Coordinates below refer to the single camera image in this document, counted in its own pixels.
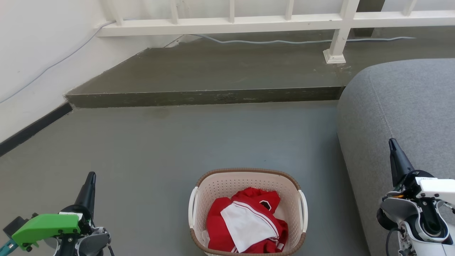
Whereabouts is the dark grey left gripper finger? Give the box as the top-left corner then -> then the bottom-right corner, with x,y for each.
74,172 -> 96,218

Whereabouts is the white metal railing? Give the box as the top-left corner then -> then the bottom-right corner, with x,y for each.
95,0 -> 455,64

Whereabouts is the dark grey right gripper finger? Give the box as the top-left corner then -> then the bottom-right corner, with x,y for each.
389,138 -> 414,186

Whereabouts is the red garment with white stripes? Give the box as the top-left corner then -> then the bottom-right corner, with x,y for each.
206,187 -> 289,254

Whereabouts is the grey fabric sofa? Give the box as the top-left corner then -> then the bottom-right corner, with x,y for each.
336,59 -> 455,256

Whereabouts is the teal-plug left camera cable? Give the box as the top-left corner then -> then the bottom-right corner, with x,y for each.
0,239 -> 17,254

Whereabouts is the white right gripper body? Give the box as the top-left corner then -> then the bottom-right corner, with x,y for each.
394,171 -> 455,206

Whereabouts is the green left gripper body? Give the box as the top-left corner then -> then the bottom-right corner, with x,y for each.
12,204 -> 94,251

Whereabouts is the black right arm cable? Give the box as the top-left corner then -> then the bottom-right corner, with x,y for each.
386,228 -> 402,256

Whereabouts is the light grey floor cable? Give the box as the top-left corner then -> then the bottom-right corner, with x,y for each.
0,21 -> 416,103

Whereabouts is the black baseboard strip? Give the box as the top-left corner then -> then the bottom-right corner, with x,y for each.
0,102 -> 73,157

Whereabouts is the beige perforated laundry basket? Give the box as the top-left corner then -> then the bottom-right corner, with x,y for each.
188,168 -> 308,256

